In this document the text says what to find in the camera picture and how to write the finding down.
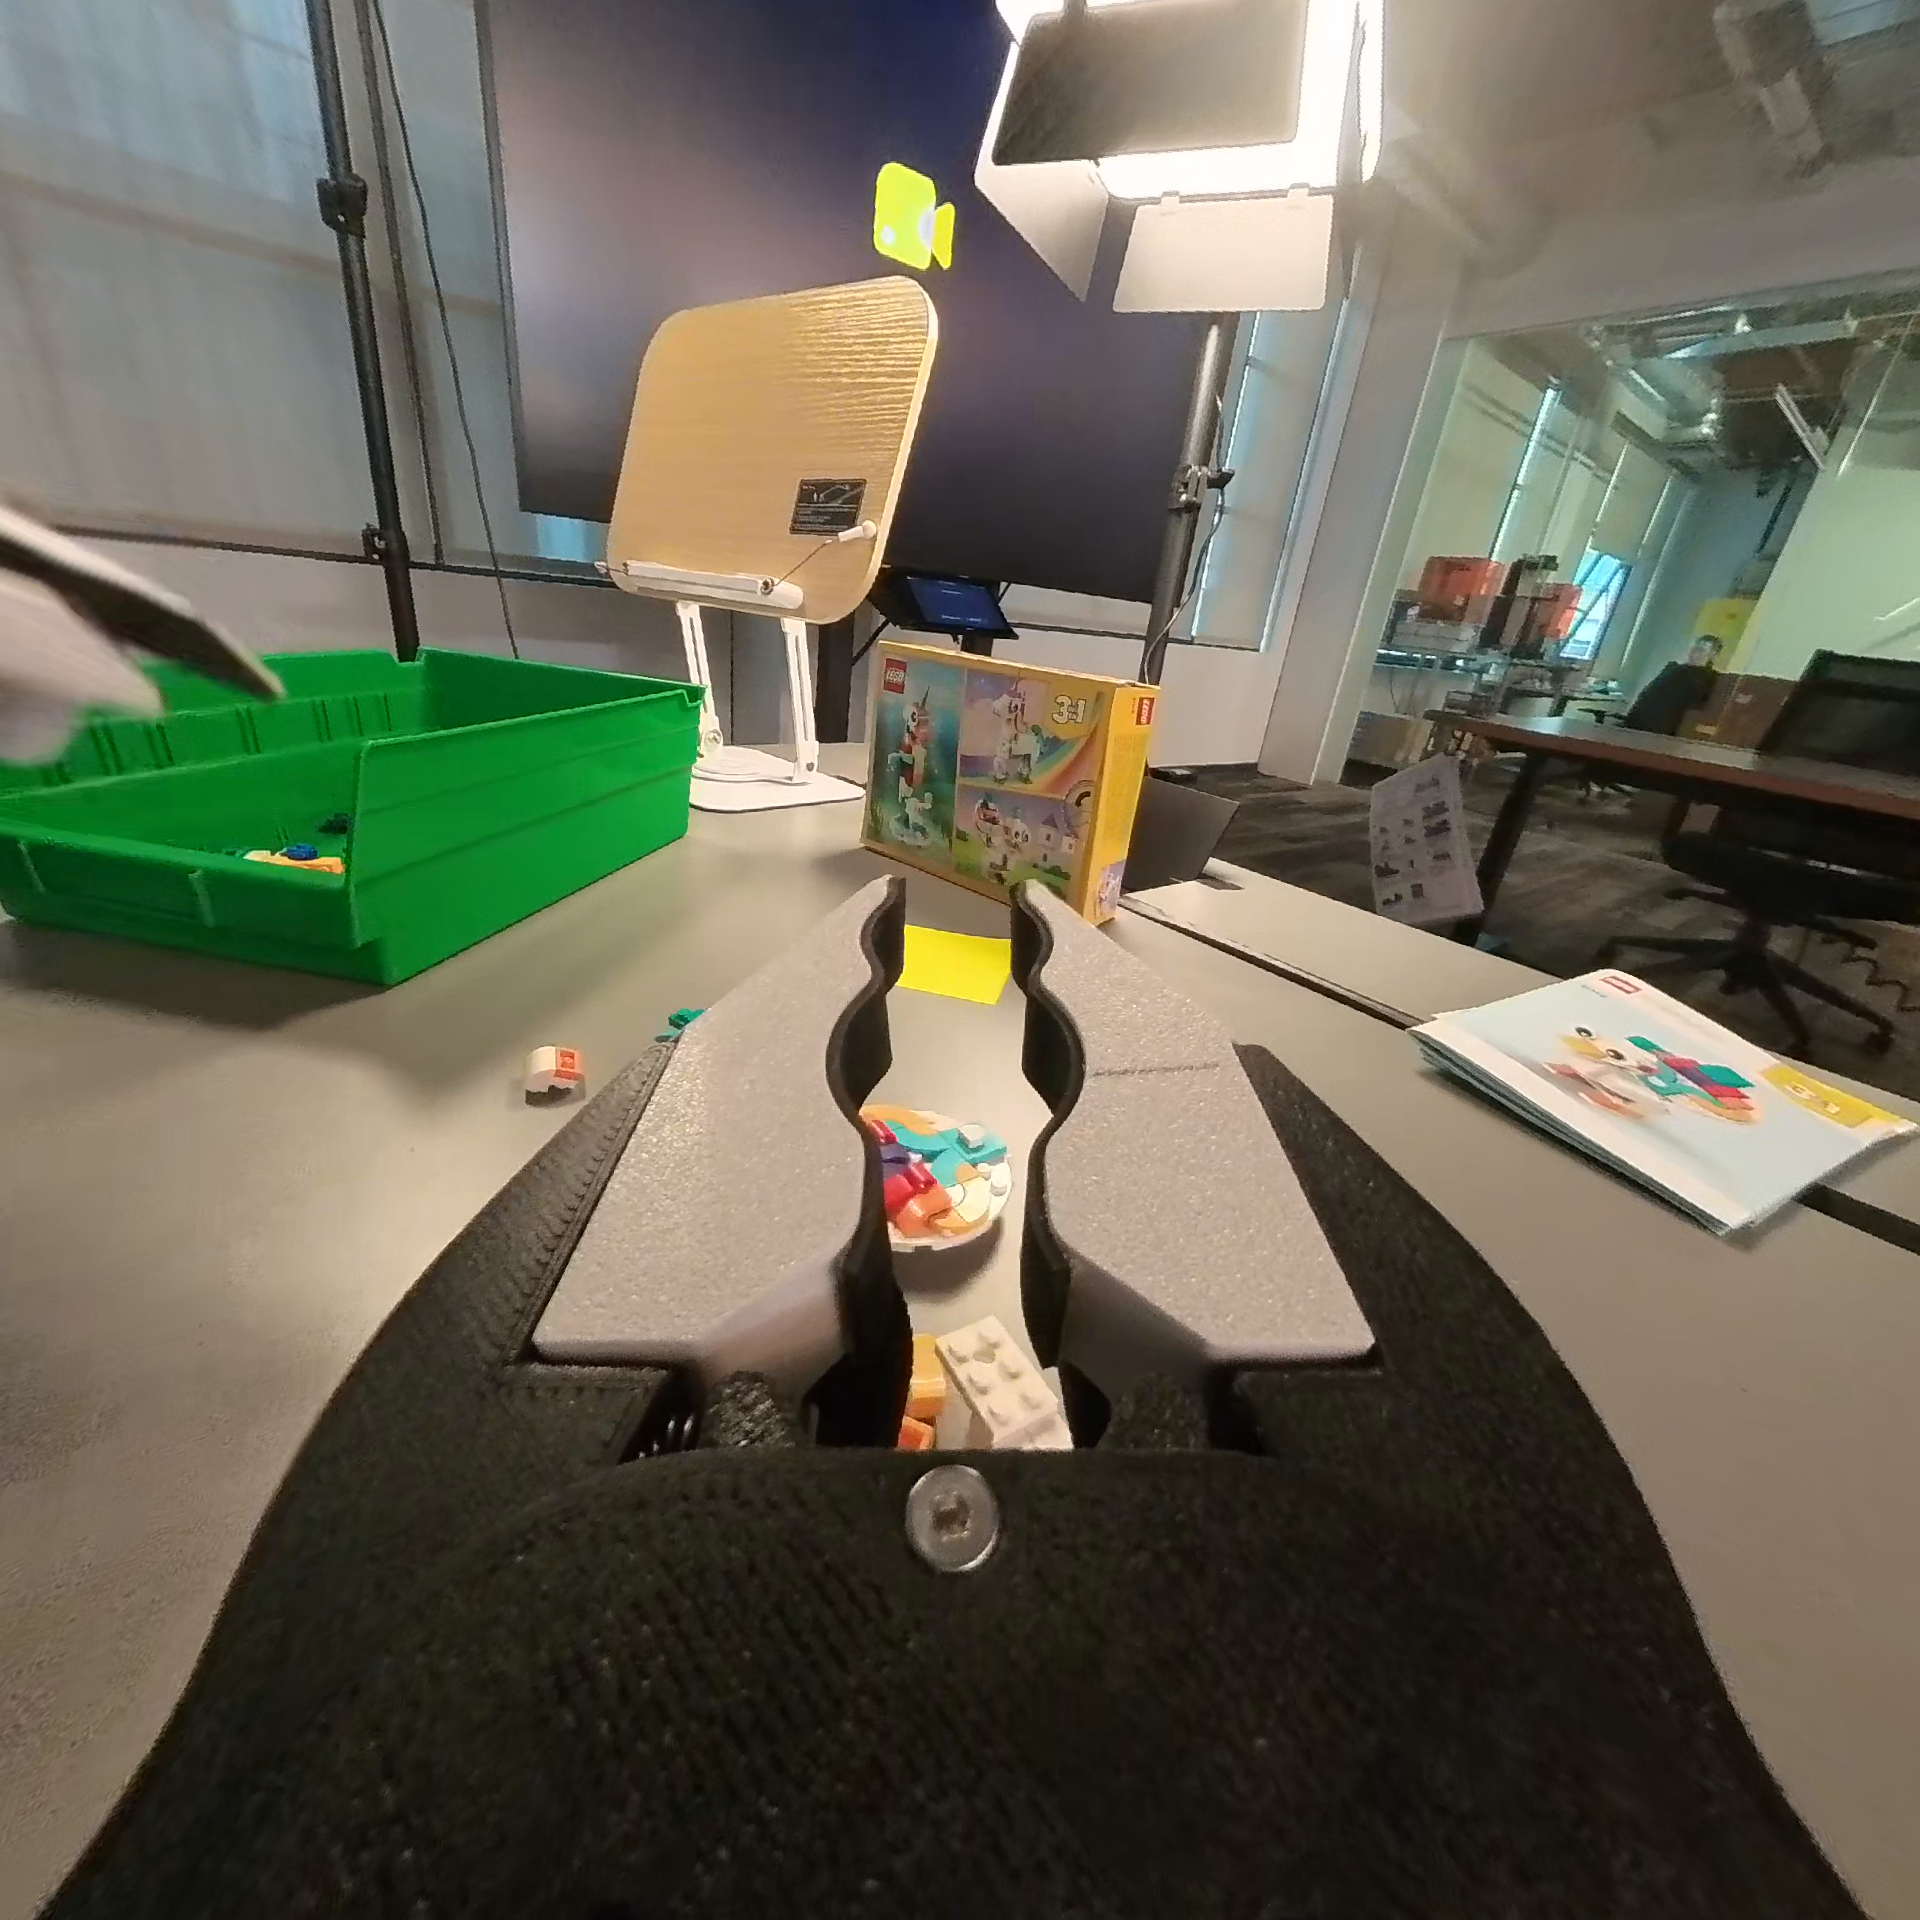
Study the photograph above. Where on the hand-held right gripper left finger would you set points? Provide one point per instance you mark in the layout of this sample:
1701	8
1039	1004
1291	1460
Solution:
704	1200

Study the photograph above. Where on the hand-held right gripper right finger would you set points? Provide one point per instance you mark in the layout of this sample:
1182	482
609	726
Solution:
1201	1200

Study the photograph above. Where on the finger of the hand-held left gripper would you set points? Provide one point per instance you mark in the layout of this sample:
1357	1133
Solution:
120	601
60	674

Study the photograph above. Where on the white lego unicorn head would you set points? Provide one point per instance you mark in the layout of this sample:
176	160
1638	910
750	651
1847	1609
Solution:
683	1023

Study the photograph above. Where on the small orange-red lego piece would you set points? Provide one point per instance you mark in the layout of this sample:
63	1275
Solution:
555	1072

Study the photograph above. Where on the round white lego base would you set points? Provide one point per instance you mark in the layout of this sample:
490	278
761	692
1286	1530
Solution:
944	1184

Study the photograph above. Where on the white orange lego body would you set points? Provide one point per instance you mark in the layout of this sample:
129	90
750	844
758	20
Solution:
991	1381

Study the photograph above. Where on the pile of mixed lego pieces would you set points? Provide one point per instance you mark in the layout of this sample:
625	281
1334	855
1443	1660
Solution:
292	855

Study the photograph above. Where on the green plastic bin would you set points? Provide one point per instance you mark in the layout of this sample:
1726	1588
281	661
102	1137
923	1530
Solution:
495	810

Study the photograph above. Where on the lego instruction booklet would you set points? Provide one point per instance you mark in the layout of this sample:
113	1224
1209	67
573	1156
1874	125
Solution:
1651	1095

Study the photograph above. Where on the yellow lego box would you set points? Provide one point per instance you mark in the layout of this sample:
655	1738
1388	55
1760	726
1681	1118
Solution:
991	750

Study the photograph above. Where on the yellow sticky note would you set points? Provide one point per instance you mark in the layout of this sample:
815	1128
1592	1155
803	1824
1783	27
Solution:
949	963

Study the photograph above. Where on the dark grey flat panel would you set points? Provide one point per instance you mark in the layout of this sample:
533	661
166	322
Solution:
1179	832

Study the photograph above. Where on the black pole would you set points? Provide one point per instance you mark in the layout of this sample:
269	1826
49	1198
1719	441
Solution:
360	300

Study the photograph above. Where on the printed paper sheet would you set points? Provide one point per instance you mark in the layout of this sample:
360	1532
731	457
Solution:
1423	840

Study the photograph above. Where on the long wooden table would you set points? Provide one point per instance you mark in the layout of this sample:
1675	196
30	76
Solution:
1651	750

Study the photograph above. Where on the small blue screen device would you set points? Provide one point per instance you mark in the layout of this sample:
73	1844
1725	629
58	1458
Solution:
949	602

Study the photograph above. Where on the metal storage shelf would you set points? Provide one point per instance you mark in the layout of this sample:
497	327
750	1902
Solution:
1485	615

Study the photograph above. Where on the beige book stand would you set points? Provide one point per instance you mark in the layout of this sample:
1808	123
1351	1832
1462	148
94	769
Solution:
764	435

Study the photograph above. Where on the dark monitor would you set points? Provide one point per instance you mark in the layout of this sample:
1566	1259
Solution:
674	224

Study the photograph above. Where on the light stand pole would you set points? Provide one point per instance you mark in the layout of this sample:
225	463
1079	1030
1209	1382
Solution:
1193	495

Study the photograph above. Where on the black office chair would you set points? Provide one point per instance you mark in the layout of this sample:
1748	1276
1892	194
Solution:
1801	794

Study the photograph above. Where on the small yellow sticker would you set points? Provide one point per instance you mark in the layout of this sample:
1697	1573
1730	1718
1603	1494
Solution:
913	218

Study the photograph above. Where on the ceiling light panel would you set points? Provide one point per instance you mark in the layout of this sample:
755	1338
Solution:
1171	120

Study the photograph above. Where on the yellow wall sign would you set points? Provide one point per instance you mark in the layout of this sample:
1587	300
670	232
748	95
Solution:
1729	630

